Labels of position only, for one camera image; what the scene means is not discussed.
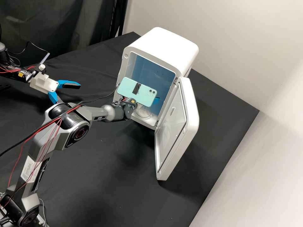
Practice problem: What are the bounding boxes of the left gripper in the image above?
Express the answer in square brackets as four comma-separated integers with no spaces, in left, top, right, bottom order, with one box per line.
[29,73,81,104]

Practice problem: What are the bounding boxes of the clear flask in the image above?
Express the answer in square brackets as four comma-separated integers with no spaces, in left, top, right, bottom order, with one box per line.
[136,106,153,119]

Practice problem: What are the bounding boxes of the incubator door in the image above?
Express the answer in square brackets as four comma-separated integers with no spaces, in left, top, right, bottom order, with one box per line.
[154,76,200,182]

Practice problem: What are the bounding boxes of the white incubator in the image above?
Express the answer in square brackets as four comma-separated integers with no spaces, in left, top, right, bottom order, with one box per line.
[113,26,199,130]

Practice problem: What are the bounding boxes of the right wrist camera phone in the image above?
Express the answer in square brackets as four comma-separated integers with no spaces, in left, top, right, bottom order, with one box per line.
[117,76,158,106]

